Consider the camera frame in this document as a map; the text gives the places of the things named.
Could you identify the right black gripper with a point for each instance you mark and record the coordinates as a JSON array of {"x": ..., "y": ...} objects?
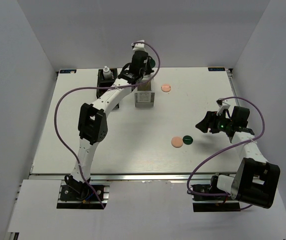
[{"x": 209, "y": 121}]

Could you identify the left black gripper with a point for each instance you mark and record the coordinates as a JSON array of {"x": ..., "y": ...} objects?
[{"x": 149, "y": 70}]

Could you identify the dark green round compact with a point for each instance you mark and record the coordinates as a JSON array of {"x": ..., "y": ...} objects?
[
  {"x": 151, "y": 62},
  {"x": 187, "y": 140}
]

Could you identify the white dropper bottle blue base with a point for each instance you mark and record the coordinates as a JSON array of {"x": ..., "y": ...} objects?
[{"x": 107, "y": 74}]

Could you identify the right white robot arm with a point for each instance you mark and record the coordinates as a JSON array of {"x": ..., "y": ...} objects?
[{"x": 256, "y": 180}]

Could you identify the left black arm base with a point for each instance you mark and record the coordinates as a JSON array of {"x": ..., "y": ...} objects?
[{"x": 77, "y": 195}]

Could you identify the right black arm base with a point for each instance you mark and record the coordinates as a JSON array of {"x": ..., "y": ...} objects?
[{"x": 207, "y": 198}]

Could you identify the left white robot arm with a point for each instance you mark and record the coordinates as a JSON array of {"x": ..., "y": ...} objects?
[{"x": 93, "y": 125}]

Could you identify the pink round powder puff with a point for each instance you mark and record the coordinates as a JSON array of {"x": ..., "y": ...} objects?
[
  {"x": 177, "y": 142},
  {"x": 166, "y": 88}
]

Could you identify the white slotted organizer box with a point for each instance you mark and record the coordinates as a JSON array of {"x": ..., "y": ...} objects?
[{"x": 145, "y": 99}]

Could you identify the black slotted organizer box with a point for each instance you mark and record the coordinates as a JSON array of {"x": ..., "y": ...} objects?
[{"x": 103, "y": 81}]

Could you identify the blue label sticker right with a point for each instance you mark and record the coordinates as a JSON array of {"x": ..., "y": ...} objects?
[{"x": 216, "y": 69}]

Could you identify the blue label sticker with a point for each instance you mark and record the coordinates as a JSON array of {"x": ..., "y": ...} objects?
[
  {"x": 67, "y": 71},
  {"x": 216, "y": 69}
]

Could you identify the blue label sticker left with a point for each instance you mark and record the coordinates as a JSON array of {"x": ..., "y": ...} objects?
[{"x": 67, "y": 71}]

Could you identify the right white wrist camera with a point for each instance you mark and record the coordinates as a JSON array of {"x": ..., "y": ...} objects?
[{"x": 223, "y": 105}]

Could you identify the aluminium table rail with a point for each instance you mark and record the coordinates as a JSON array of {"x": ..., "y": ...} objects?
[{"x": 119, "y": 177}]

